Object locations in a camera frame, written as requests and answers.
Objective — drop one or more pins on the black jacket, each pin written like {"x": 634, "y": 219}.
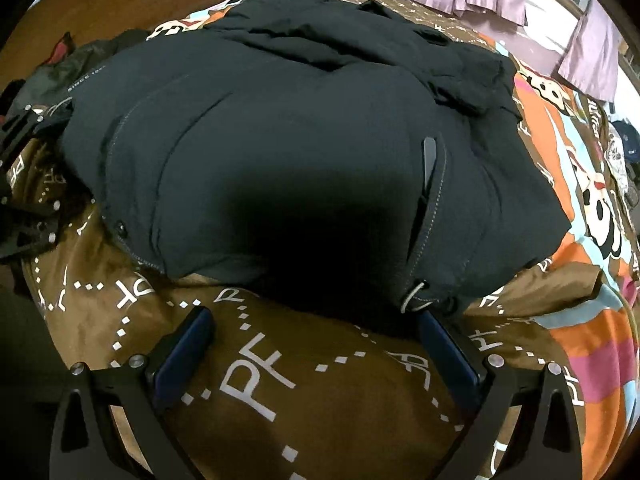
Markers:
{"x": 300, "y": 160}

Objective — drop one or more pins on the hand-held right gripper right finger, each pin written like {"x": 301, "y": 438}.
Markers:
{"x": 450, "y": 360}

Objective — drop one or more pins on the brown printed blanket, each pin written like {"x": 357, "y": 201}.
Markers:
{"x": 300, "y": 400}

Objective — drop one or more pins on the floral patterned cloth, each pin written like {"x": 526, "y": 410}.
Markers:
{"x": 617, "y": 167}

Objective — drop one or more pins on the dark grey puffer jacket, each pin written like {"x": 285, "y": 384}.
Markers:
{"x": 75, "y": 70}

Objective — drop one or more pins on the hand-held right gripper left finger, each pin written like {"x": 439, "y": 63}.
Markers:
{"x": 182, "y": 355}

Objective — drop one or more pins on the dark blue cap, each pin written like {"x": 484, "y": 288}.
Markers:
{"x": 627, "y": 137}

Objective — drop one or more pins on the wooden headboard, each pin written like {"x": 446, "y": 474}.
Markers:
{"x": 125, "y": 10}

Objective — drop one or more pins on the narrow pink curtain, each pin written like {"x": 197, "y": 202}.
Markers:
{"x": 590, "y": 55}

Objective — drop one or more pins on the red cloth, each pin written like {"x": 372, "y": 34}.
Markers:
{"x": 60, "y": 47}

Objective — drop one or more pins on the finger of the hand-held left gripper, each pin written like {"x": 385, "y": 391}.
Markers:
{"x": 25, "y": 127}
{"x": 35, "y": 230}

